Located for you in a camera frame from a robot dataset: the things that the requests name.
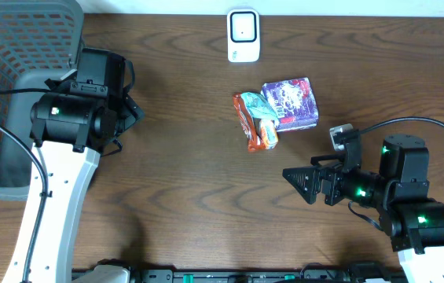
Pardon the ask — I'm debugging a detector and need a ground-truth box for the orange juice carton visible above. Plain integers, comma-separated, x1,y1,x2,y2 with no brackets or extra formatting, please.
258,119,278,149

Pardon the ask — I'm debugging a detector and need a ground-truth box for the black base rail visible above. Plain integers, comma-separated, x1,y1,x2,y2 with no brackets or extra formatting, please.
72,261,407,283

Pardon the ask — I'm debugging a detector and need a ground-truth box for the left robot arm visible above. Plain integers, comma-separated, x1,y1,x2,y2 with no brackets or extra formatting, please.
3,48,144,282

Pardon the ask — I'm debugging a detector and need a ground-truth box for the grey plastic mesh basket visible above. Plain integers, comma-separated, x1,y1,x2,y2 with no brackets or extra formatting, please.
0,0,84,201

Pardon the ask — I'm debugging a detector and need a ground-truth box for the orange snack bar wrapper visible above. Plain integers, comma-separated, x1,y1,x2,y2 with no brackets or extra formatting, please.
233,93,266,152

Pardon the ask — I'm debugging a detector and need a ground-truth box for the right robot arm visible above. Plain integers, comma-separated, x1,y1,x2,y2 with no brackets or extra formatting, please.
282,132,444,282

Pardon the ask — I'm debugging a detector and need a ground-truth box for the green tissue packet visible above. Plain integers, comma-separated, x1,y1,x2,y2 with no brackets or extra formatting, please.
240,92,280,127

